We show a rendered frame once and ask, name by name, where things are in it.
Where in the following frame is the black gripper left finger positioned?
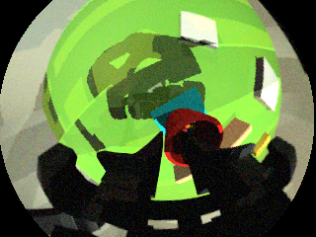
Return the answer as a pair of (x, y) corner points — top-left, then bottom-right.
(96, 131), (163, 198)

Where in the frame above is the tan wooden bar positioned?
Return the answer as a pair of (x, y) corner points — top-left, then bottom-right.
(173, 118), (252, 185)

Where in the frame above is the yellow rectangular block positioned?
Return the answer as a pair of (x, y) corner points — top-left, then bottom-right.
(253, 132), (270, 158)

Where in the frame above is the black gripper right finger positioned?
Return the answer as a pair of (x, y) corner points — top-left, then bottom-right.
(181, 130), (257, 196)

